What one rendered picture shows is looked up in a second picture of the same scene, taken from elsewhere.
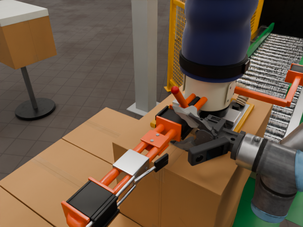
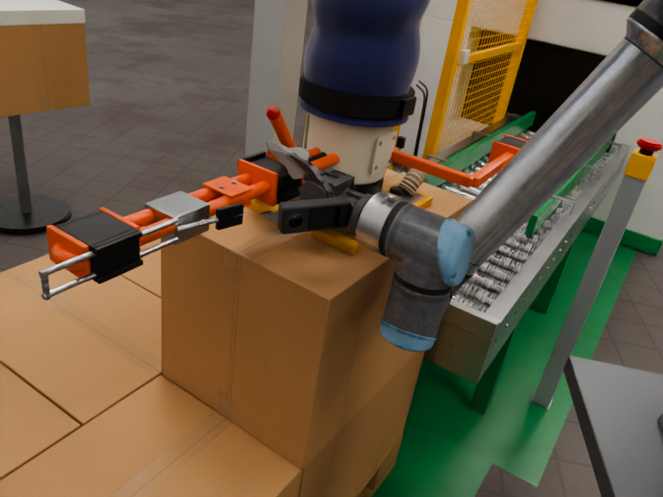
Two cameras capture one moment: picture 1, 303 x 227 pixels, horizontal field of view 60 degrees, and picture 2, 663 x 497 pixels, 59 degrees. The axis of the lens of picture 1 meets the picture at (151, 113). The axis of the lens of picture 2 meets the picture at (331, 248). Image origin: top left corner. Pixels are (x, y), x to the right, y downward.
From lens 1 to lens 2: 0.34 m
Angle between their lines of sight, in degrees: 7
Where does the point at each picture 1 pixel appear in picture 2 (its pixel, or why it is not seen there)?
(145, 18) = (276, 55)
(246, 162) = (370, 234)
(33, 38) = (45, 62)
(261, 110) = (444, 208)
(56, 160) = (52, 279)
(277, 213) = (415, 327)
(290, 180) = (431, 259)
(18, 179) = not seen: outside the picture
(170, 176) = (253, 274)
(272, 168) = (405, 241)
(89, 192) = (96, 221)
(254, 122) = not seen: hidden behind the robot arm
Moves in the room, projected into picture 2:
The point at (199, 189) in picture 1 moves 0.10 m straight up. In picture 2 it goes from (297, 294) to (304, 242)
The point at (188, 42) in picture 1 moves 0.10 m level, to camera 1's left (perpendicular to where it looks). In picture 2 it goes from (313, 50) to (258, 42)
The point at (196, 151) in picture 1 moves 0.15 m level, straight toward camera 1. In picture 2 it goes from (291, 206) to (257, 251)
